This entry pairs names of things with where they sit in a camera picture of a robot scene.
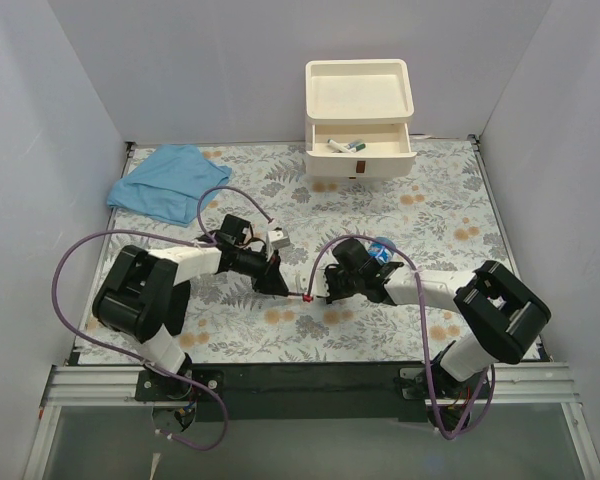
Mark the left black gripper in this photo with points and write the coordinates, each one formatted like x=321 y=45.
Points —
x=268 y=270

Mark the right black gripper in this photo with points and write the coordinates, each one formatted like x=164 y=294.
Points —
x=333 y=281

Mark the green-capped white marker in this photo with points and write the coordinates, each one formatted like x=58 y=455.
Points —
x=356 y=145

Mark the white marker blue cap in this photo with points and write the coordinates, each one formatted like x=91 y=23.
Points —
x=337 y=146

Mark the white drawer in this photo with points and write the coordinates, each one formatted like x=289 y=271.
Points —
x=388 y=153

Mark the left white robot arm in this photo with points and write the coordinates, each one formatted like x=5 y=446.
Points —
x=145 y=294

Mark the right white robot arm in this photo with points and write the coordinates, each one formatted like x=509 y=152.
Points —
x=503 y=315

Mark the blue round jar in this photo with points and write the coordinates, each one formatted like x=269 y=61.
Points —
x=381 y=249

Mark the black cloth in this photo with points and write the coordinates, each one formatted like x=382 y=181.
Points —
x=177 y=309

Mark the floral table mat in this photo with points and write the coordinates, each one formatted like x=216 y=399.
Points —
x=440 y=216

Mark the blue cloth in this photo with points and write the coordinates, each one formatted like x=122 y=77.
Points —
x=168 y=185

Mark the white three-drawer organizer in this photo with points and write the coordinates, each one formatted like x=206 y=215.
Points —
x=364 y=91

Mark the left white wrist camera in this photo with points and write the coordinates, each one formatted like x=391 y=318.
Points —
x=276 y=239

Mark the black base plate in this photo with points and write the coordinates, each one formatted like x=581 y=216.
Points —
x=300 y=391

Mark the aluminium front rail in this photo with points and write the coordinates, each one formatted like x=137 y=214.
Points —
x=341 y=420

